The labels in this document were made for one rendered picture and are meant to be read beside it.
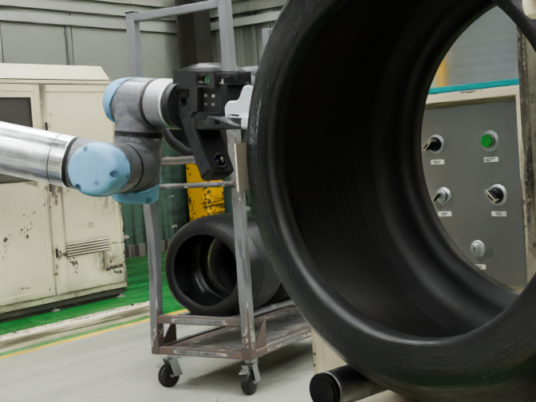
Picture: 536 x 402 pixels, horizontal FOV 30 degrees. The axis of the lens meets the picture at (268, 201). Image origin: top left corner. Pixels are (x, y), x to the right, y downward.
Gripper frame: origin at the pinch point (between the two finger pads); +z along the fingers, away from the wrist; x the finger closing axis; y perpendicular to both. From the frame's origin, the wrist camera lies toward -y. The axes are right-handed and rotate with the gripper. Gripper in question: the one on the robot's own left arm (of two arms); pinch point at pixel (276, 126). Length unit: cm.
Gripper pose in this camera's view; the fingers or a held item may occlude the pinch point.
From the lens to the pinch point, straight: 134.7
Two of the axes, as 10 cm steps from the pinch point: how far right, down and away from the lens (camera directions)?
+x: 7.1, -0.9, 7.0
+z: 7.0, 1.1, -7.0
